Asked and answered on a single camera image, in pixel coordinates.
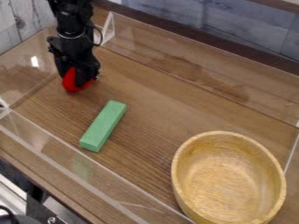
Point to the clear acrylic enclosure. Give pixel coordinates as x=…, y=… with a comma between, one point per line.
x=183, y=88

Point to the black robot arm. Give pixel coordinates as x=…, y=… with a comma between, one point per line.
x=72, y=14

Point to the black clamp bracket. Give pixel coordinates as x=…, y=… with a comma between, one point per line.
x=40, y=213

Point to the clear acrylic corner bracket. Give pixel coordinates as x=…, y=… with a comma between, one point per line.
x=104, y=29

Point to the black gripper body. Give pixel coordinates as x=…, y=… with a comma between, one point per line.
x=76, y=49

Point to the wooden bowl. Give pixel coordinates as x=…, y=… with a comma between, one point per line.
x=227, y=179

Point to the red plush fruit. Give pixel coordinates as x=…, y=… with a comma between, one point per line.
x=68, y=81

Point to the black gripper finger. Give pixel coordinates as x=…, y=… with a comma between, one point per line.
x=63, y=65
x=83, y=77

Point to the green rectangular block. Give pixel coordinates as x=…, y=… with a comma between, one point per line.
x=103, y=125

